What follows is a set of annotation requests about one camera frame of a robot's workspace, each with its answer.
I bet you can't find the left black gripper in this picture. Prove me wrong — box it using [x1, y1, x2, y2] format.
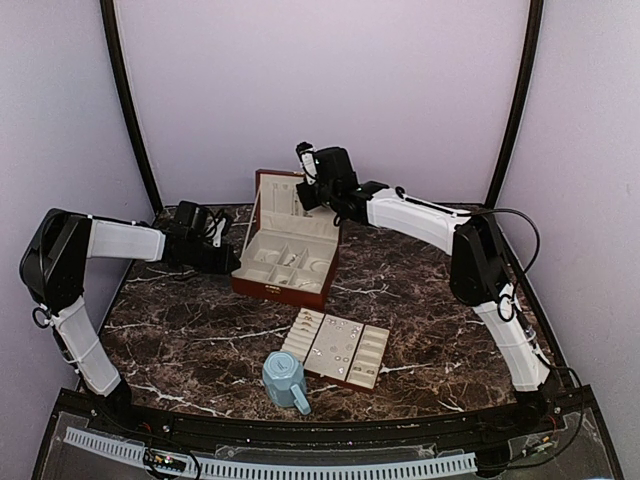
[181, 238, 240, 275]

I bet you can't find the red wooden jewelry box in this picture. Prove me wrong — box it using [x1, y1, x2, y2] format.
[231, 169, 341, 311]

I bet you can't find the red jewelry tray insert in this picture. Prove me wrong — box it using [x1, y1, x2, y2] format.
[281, 308, 390, 391]

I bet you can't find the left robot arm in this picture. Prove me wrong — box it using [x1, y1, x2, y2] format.
[19, 201, 241, 398]

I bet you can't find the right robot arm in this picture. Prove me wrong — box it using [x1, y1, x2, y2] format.
[296, 142, 549, 393]

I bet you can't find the light blue mug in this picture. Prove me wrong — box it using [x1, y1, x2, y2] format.
[262, 351, 311, 415]

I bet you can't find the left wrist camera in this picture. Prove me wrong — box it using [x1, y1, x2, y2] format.
[205, 209, 233, 248]

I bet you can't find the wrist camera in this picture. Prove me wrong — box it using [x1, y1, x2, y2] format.
[205, 209, 233, 248]
[295, 141, 317, 185]

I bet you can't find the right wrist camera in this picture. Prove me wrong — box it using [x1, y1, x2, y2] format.
[295, 141, 317, 185]

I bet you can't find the black front rail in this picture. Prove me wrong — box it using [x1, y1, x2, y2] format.
[89, 394, 571, 451]

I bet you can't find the white slotted cable duct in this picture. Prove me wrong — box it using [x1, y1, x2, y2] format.
[63, 427, 478, 479]

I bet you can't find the left black frame post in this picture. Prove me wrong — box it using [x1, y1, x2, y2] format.
[99, 0, 164, 214]

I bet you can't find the black frame post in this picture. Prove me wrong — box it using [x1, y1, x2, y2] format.
[99, 0, 164, 214]
[484, 0, 545, 209]

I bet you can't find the right black frame post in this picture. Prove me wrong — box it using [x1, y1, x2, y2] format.
[484, 0, 545, 209]

